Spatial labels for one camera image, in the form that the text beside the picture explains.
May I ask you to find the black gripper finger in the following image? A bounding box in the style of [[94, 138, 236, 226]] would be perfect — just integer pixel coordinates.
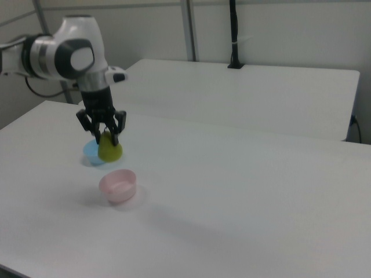
[[75, 109, 102, 145], [105, 110, 128, 147]]

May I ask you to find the black cable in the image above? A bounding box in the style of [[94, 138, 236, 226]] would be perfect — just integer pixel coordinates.
[[350, 114, 363, 144], [24, 76, 69, 98]]

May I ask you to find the white cable tie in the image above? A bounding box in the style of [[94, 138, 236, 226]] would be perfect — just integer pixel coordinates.
[[231, 35, 253, 46]]

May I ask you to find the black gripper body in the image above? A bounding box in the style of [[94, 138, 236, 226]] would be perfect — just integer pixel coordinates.
[[80, 86, 117, 129]]

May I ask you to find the white side table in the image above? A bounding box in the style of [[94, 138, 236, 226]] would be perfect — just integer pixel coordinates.
[[77, 58, 361, 142]]

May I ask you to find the black mount pole with clamp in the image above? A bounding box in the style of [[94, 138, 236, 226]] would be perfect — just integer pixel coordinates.
[[227, 0, 246, 70]]

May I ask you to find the light blue plastic bowl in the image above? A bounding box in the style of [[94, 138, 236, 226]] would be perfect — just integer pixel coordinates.
[[82, 138, 109, 167]]

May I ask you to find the pink plastic bowl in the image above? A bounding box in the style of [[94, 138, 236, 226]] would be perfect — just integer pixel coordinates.
[[98, 169, 138, 203]]

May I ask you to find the green pear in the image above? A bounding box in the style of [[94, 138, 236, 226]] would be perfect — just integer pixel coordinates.
[[97, 130, 123, 163]]

